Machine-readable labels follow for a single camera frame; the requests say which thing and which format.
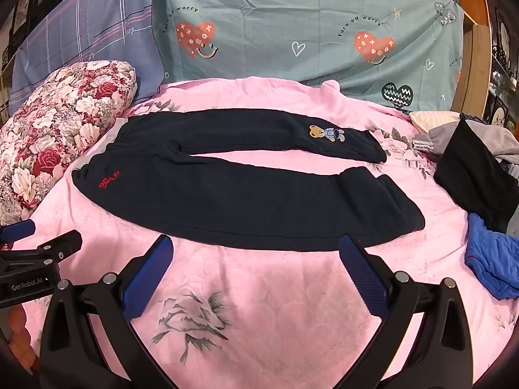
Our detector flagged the lavender plaid pillow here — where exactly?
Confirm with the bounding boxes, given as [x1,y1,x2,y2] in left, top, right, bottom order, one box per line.
[9,0,173,114]

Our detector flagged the red floral pillow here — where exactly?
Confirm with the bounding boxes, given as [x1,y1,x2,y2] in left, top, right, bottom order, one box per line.
[0,60,139,225]

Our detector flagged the blue garment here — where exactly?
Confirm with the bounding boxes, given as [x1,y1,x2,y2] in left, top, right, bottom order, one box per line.
[464,213,519,301]

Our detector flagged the dark navy pants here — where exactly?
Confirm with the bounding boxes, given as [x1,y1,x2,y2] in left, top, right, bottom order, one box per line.
[71,109,426,252]

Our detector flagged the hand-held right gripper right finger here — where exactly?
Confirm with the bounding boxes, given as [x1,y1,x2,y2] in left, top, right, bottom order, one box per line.
[338,235,477,389]

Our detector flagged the teal heart print quilt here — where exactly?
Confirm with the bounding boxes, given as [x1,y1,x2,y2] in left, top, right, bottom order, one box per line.
[151,0,465,112]

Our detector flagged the wooden bed frame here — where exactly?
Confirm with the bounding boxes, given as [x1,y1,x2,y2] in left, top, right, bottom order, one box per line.
[442,0,493,122]

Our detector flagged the pink floral blanket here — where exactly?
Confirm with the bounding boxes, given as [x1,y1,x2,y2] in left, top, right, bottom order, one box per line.
[22,77,519,389]

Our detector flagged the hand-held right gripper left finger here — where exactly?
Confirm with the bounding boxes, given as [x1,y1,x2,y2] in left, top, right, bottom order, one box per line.
[38,235,175,389]

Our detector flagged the dark framed panel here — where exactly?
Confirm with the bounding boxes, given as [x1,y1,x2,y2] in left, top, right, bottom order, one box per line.
[0,0,61,74]
[489,4,519,126]

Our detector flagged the cream cloth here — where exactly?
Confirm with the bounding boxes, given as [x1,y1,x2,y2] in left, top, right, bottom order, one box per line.
[409,110,461,134]

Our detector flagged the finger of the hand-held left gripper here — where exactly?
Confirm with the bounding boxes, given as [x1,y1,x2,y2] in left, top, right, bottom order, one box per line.
[0,230,84,262]
[0,219,36,244]

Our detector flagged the black garment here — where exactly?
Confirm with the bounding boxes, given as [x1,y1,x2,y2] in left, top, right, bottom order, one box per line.
[434,119,519,236]

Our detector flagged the grey garment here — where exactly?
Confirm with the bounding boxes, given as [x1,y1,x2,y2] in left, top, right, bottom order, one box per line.
[414,115,519,159]

